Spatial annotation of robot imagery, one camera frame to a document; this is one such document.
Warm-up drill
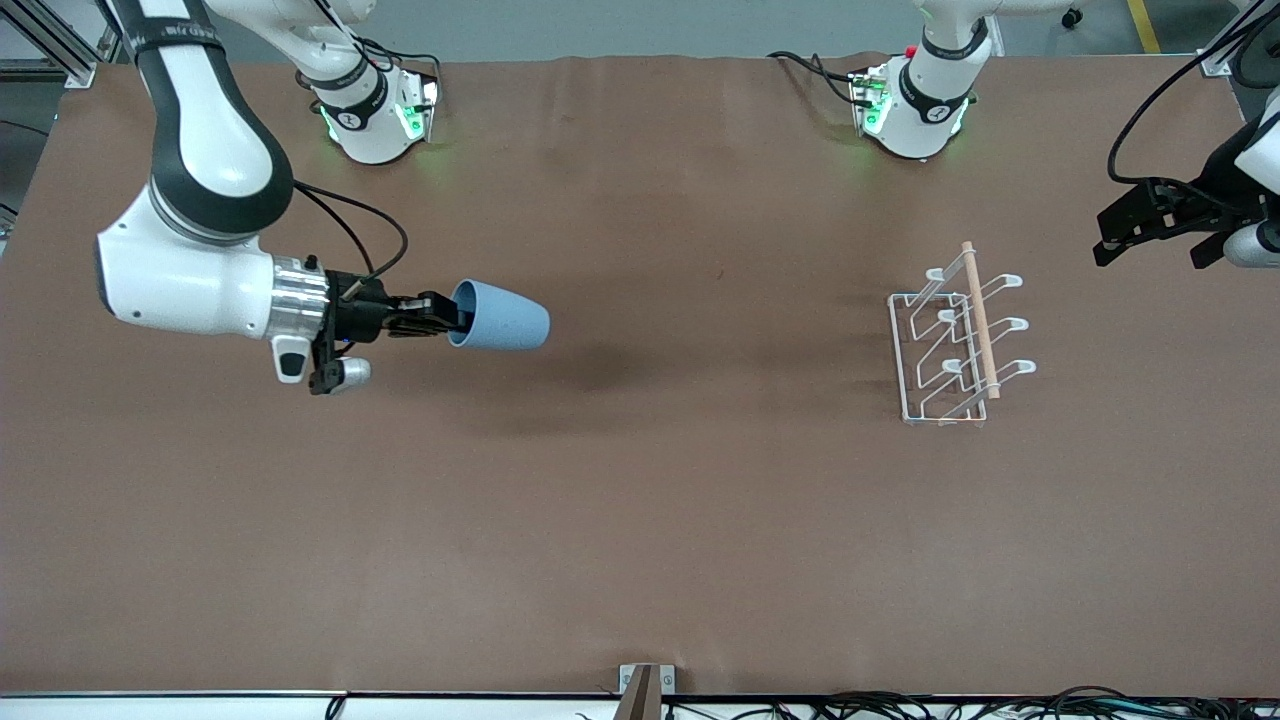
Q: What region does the blue plastic cup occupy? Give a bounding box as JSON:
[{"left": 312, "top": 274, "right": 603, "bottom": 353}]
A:
[{"left": 447, "top": 279, "right": 551, "bottom": 351}]

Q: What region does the brown table cover sheet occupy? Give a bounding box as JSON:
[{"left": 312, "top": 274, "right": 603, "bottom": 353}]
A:
[{"left": 0, "top": 52, "right": 1280, "bottom": 698}]

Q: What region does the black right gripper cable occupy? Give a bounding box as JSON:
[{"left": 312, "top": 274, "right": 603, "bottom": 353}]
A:
[{"left": 293, "top": 180, "right": 409, "bottom": 286}]

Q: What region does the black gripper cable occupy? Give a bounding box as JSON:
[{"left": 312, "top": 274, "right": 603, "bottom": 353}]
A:
[
  {"left": 1107, "top": 5, "right": 1280, "bottom": 201},
  {"left": 293, "top": 180, "right": 409, "bottom": 286}
]

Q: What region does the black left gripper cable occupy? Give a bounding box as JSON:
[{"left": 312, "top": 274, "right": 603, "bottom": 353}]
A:
[{"left": 1107, "top": 5, "right": 1280, "bottom": 201}]

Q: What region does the aluminium frame profile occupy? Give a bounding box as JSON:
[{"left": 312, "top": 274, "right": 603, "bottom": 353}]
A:
[
  {"left": 0, "top": 0, "right": 101, "bottom": 91},
  {"left": 1200, "top": 18, "right": 1253, "bottom": 79}
]

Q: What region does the white wire cup holder rack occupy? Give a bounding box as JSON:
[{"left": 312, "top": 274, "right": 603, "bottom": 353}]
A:
[{"left": 888, "top": 241, "right": 1037, "bottom": 427}]

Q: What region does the black right arm base cable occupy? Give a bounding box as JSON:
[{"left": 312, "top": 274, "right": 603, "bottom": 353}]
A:
[{"left": 350, "top": 38, "right": 443, "bottom": 101}]

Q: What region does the black arm base cable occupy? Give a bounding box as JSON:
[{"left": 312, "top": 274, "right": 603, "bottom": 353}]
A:
[
  {"left": 768, "top": 50, "right": 861, "bottom": 106},
  {"left": 350, "top": 38, "right": 443, "bottom": 101}
]

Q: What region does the black left arm base cable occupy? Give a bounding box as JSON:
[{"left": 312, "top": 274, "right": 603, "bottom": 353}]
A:
[{"left": 768, "top": 50, "right": 861, "bottom": 106}]

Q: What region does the metal table edge bracket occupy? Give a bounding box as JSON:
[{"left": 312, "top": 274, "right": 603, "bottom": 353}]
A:
[{"left": 618, "top": 663, "right": 676, "bottom": 720}]

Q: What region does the white table edge rail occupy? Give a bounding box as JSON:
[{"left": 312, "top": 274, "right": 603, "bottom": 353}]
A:
[{"left": 0, "top": 690, "right": 1280, "bottom": 720}]

